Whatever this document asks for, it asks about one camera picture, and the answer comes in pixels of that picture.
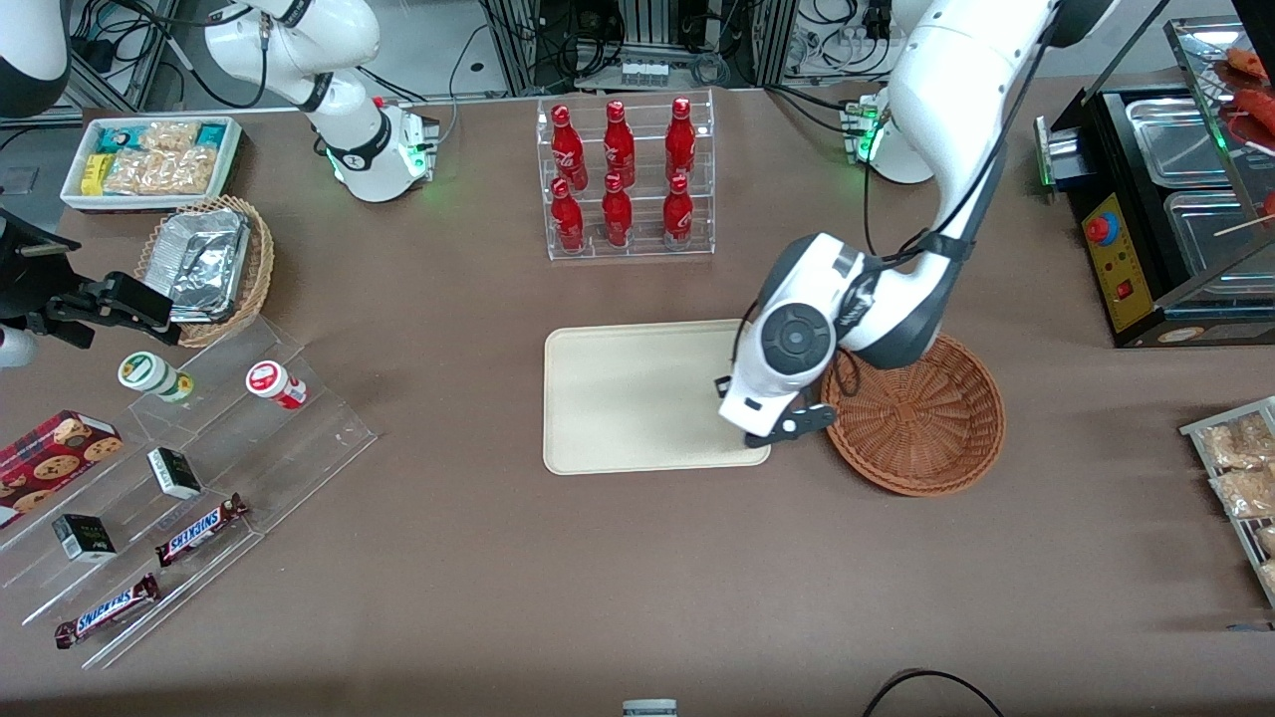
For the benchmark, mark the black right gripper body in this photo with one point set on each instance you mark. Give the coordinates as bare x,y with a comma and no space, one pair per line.
32,283

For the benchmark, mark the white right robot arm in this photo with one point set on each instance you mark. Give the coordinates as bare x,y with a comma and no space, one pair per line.
349,129

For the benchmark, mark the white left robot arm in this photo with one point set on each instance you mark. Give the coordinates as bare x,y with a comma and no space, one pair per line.
956,100

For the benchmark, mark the light wicker basket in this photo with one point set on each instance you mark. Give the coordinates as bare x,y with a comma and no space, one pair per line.
257,269

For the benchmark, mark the brown wicker basket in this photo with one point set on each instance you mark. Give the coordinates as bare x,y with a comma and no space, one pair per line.
916,438

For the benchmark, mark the beige rectangular tray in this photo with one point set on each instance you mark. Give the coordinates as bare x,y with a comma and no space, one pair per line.
618,398

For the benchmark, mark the aluminium foil container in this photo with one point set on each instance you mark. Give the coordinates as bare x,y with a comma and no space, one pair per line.
204,264

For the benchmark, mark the green lid cup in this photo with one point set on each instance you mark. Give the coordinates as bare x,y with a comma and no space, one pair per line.
147,373

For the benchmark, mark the white snack bin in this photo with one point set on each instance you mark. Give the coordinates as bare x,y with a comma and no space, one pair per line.
70,199

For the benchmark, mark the yellow snack pack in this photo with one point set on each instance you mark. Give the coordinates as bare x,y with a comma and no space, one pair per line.
95,174

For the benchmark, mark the large clear cracker bag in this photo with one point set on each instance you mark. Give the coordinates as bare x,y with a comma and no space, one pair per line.
159,171

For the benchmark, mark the red cookie box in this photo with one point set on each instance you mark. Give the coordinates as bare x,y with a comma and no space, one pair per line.
50,463

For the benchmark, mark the red lid cup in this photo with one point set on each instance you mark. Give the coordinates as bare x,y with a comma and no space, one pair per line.
271,382

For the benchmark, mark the teal snack pack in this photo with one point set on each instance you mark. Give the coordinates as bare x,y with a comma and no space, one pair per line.
118,139
211,134

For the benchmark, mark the small clear cracker bag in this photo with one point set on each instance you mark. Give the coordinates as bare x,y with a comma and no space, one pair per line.
169,136

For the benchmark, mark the small black box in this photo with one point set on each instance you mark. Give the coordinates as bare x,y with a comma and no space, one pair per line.
174,473
83,538

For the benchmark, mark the clear acrylic stepped display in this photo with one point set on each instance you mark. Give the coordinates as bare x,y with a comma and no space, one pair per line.
289,458

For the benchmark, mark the red cola bottle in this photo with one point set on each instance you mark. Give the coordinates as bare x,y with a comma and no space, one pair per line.
680,144
677,217
568,149
619,147
617,217
567,221

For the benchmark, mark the snickers bar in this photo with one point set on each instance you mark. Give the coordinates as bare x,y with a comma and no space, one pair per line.
199,530
105,610

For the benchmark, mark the clear acrylic bottle rack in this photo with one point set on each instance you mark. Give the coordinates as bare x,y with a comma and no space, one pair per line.
642,224

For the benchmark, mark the grey object at table edge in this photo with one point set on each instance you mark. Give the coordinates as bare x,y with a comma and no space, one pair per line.
649,709

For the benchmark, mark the black hot dog machine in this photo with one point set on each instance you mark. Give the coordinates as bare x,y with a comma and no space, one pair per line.
1121,279

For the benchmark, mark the white power strip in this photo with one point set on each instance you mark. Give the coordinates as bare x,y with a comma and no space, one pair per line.
642,73

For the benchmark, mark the steel pan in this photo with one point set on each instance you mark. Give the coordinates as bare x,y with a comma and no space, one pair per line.
1210,234
1175,139

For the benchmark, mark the clear glass machine lid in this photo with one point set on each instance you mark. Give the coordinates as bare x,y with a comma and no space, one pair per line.
1200,60

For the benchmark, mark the red sausage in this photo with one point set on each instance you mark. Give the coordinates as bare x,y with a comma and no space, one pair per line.
1250,105

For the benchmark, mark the orange sausage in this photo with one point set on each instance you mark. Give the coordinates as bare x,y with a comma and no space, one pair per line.
1247,63

